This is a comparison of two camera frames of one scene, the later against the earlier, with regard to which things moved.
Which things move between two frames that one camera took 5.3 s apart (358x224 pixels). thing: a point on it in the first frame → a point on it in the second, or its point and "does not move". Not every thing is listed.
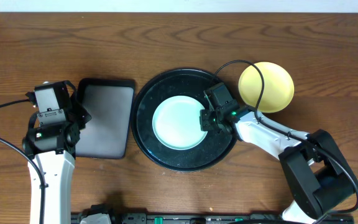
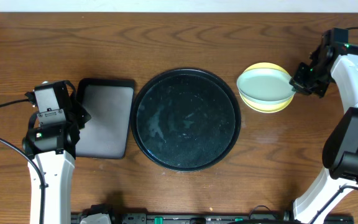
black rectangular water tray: x=109 y=101 does not move
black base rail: x=198 y=218 does not move
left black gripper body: x=80 y=117 does not move
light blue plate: x=176 y=122 → x=265 y=86
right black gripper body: x=210 y=121 → x=315 y=80
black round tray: x=157 y=88 does not move
